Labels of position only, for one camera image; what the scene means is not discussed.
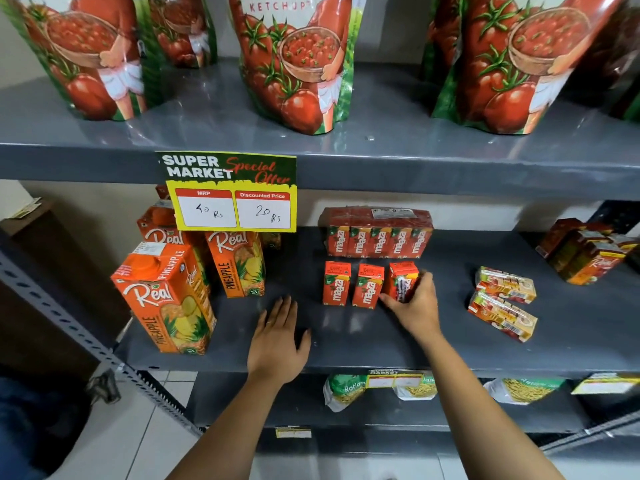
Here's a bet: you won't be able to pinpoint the person's left hand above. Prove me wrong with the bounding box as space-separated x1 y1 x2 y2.
247 296 312 386

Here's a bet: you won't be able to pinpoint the person's right hand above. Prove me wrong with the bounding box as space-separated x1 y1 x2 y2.
379 271 446 345

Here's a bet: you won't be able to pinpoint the small red mango drink carton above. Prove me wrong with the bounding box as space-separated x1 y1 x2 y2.
322 261 352 307
382 261 421 303
352 264 386 310

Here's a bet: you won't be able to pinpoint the person's left forearm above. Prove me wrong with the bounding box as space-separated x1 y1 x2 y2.
166 369 302 480

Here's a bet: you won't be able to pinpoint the person's right forearm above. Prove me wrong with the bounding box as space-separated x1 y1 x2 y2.
416 330 567 480

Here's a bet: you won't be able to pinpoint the grey metal shelf board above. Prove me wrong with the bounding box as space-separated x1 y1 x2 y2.
0 57 640 203
114 226 640 380
186 371 640 435

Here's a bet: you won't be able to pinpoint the green and white snack packet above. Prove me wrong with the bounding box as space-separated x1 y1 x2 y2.
392 372 439 402
323 374 370 413
483 377 567 406

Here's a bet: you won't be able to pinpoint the small green yellow price sign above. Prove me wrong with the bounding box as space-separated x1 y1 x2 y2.
366 368 425 390

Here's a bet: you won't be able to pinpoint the shrink-wrapped pack of mango cartons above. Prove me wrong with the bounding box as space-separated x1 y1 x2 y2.
318 206 435 259

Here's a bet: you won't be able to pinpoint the small mixed fruit juice carton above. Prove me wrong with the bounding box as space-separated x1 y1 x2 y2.
467 290 539 343
474 266 538 305

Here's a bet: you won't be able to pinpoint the green and yellow price sign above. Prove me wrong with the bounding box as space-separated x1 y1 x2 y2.
155 151 299 233

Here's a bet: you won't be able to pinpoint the dark crumpled plastic scrap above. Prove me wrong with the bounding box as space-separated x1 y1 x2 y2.
86 369 122 406

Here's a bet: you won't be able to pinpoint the grey slotted shelf upright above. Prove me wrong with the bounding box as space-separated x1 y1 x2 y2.
0 249 203 437
539 411 640 456

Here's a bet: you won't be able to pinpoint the shrink-wrapped pack of juice cartons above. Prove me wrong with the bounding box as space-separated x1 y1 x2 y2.
534 218 639 287

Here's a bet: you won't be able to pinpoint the brown wooden cabinet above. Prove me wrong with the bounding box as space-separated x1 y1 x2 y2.
0 199 132 380

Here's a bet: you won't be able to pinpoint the person's dark blue clothing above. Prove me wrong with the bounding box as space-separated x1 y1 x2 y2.
0 365 93 480

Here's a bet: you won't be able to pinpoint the tomato ketchup pouch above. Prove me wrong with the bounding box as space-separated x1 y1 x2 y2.
420 0 468 119
570 0 640 121
227 0 369 136
144 0 219 70
0 0 152 121
452 0 627 136

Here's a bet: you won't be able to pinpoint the papers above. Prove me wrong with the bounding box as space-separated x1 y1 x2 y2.
7 197 44 220

